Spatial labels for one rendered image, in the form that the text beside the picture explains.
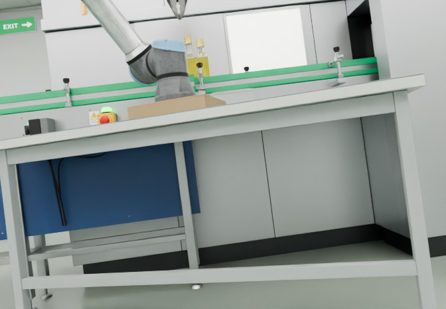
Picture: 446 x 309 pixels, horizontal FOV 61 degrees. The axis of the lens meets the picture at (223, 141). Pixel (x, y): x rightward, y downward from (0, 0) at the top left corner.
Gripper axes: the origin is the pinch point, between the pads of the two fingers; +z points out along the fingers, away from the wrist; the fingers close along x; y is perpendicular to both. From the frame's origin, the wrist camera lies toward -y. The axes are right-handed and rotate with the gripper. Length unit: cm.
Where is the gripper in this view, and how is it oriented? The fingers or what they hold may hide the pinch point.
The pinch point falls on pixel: (179, 16)
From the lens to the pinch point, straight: 168.4
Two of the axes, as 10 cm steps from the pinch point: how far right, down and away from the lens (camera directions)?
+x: -9.9, 1.3, -0.5
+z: 1.3, 9.9, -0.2
